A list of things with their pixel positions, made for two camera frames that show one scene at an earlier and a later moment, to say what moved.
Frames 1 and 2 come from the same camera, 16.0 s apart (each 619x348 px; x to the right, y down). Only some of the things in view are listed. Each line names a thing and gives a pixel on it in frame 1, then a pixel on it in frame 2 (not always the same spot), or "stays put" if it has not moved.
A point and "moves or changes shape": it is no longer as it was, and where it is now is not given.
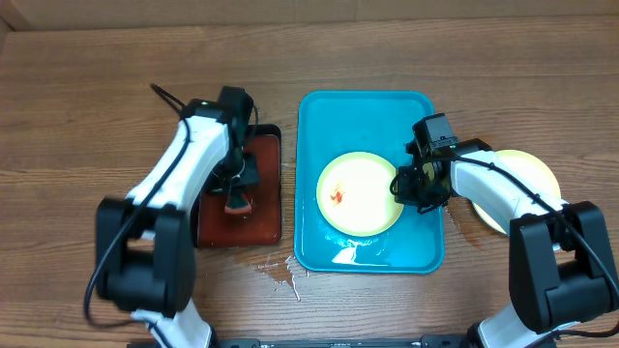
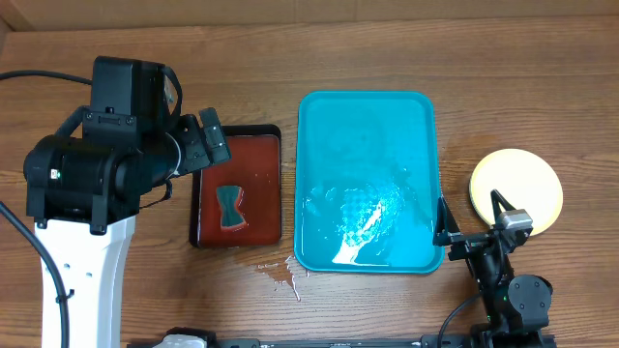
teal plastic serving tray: (331, 124) stays put
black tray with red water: (262, 226) stays put
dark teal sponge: (238, 202) moves or changes shape
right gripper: (410, 193) to (470, 246)
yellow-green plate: (354, 194) moves or changes shape
